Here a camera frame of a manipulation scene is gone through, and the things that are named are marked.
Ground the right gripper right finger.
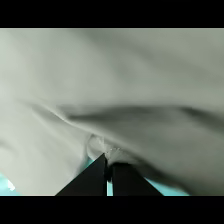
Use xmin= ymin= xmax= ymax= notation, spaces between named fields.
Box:
xmin=111 ymin=162 xmax=165 ymax=197

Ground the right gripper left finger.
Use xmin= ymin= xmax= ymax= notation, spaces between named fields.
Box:
xmin=55 ymin=152 xmax=108 ymax=197

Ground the white garment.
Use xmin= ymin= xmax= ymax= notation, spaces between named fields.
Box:
xmin=0 ymin=27 xmax=224 ymax=197

